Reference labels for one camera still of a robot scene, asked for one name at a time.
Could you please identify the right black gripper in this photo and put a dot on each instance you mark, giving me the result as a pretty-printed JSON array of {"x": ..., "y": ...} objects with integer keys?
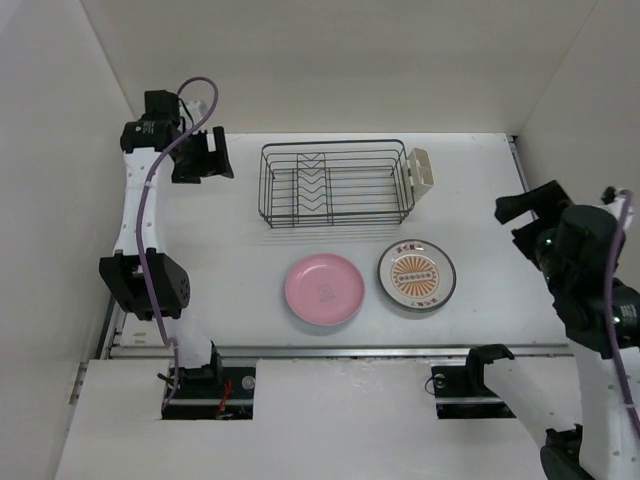
[{"x": 547, "y": 195}]

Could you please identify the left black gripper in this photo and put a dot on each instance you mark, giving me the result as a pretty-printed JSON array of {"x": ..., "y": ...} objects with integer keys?
[{"x": 211, "y": 163}]

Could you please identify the orange sunburst ceramic plate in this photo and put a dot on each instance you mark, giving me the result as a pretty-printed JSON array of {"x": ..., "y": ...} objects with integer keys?
[{"x": 416, "y": 267}]

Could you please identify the grey wire dish rack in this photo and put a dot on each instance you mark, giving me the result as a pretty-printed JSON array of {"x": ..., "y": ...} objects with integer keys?
[{"x": 335, "y": 183}]

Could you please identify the patterned ceramic plate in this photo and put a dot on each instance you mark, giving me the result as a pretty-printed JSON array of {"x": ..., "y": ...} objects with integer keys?
[{"x": 423, "y": 304}]

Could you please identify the pink plastic plate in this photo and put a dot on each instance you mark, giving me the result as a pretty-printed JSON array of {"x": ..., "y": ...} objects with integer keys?
[{"x": 324, "y": 290}]

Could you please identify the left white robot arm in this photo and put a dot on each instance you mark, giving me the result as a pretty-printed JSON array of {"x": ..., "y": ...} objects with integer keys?
[{"x": 140, "y": 274}]

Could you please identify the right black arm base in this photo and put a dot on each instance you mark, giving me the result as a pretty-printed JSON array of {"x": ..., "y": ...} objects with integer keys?
[{"x": 457, "y": 399}]

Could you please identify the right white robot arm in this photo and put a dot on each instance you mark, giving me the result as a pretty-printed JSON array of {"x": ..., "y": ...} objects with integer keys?
[{"x": 601, "y": 325}]

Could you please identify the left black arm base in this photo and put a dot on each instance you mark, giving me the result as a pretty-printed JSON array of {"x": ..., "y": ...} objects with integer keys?
[{"x": 226, "y": 394}]

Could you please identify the white plastic cutlery holder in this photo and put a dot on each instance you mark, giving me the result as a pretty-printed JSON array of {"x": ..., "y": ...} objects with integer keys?
[{"x": 417, "y": 171}]

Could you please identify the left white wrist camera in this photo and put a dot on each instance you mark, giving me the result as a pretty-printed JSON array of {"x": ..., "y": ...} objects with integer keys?
[{"x": 191, "y": 112}]

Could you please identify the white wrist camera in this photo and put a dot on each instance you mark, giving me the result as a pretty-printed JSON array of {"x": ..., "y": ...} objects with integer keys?
[
  {"x": 191, "y": 112},
  {"x": 613, "y": 199}
]

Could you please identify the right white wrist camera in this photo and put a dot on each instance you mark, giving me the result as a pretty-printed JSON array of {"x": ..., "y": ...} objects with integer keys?
[{"x": 613, "y": 199}]

